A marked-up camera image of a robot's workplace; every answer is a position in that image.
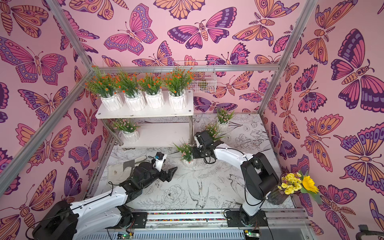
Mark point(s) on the pink plant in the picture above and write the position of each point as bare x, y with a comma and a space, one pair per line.
128, 128
213, 131
224, 118
187, 157

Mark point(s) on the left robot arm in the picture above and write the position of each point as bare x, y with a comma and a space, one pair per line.
73, 221

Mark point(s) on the yellow flower bouquet vase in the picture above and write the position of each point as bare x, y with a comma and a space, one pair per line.
294, 183

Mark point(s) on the white two-tier rack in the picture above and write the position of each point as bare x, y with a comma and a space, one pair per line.
153, 135

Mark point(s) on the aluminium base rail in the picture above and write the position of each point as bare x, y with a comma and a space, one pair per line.
271, 224

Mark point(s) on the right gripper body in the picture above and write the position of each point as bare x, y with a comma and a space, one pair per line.
198, 149

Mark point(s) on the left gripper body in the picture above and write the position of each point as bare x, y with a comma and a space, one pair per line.
154, 175

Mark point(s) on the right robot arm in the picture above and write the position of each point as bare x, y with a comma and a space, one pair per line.
259, 175

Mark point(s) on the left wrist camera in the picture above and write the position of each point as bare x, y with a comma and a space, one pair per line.
158, 160

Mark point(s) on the white wire basket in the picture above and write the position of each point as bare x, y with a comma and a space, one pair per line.
203, 74

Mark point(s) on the orange plant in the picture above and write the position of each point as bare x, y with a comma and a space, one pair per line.
152, 86
177, 83
106, 87
128, 85

